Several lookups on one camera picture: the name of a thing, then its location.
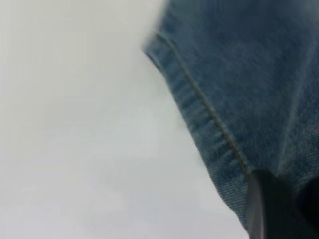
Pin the blue denim pants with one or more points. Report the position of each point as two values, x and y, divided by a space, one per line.
236 74

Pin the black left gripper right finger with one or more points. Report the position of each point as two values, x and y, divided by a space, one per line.
311 201

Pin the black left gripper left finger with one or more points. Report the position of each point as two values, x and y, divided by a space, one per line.
271 211

